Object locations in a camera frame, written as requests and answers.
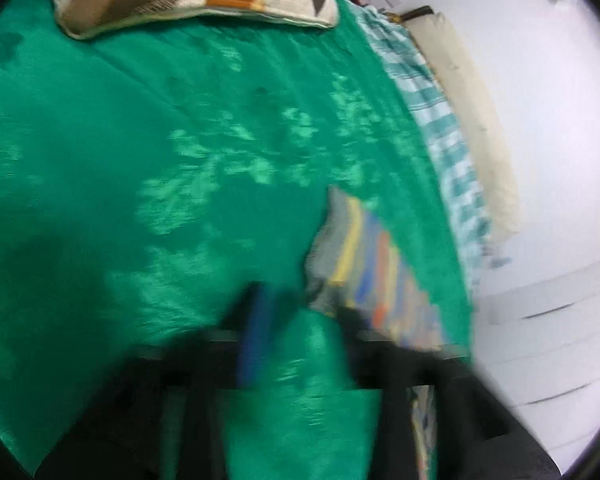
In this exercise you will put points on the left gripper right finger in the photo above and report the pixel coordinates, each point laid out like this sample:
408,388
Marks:
432,403

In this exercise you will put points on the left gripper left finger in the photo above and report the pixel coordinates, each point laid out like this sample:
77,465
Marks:
156,416

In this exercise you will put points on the striped knit sweater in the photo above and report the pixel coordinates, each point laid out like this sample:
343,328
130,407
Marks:
354,263

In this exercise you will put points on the white wardrobe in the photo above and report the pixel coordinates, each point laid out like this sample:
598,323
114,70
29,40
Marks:
540,346

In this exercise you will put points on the green floral bedspread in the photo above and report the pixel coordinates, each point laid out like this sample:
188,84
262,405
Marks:
146,177

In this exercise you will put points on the cream padded headboard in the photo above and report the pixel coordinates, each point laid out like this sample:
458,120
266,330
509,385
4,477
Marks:
450,61

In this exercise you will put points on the teal plaid sheet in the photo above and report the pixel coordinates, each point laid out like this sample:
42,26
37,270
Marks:
447,147

